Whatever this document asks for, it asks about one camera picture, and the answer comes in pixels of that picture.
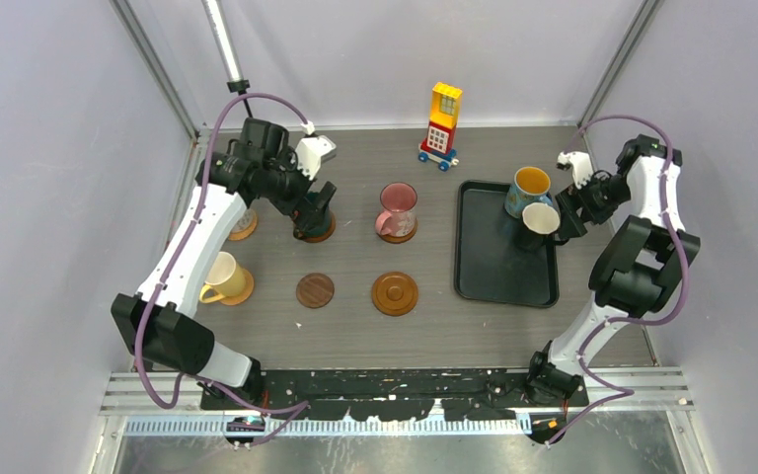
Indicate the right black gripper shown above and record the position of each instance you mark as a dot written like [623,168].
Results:
[571,225]

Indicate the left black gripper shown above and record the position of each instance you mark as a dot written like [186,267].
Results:
[304,213]

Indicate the dark green mug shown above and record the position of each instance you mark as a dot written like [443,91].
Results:
[311,218]

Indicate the pink mug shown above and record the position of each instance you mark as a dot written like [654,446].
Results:
[398,202]

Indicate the white patterned mug orange inside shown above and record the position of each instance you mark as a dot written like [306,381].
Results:
[245,223]

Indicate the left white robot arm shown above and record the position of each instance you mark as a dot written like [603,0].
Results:
[157,321]

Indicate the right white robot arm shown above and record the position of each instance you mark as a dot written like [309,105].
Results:
[637,272]

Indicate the cork coaster back left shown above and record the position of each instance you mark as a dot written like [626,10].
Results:
[238,236]

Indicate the cork coaster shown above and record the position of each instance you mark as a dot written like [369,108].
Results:
[238,236]
[244,294]

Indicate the dark walnut coaster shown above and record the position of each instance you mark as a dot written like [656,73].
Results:
[315,290]

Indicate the wooden ringed coaster back right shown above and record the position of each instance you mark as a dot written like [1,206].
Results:
[401,239]

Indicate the cork coaster front left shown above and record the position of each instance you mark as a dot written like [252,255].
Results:
[244,294]

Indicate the wooden ringed coaster front right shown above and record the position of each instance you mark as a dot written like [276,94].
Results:
[394,294]

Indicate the blue mug yellow inside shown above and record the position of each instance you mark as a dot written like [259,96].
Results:
[529,185]

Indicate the black serving tray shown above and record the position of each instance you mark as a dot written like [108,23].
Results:
[489,265]

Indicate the toy brick tower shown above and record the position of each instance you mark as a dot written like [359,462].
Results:
[437,146]

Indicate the black tripod with light pole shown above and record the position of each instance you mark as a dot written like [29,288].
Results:
[214,11]

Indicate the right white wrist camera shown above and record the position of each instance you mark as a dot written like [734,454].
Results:
[580,165]

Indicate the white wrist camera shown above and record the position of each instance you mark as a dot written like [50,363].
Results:
[580,165]
[312,151]

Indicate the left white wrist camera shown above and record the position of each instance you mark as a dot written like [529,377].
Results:
[312,151]

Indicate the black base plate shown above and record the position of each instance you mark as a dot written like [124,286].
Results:
[395,395]

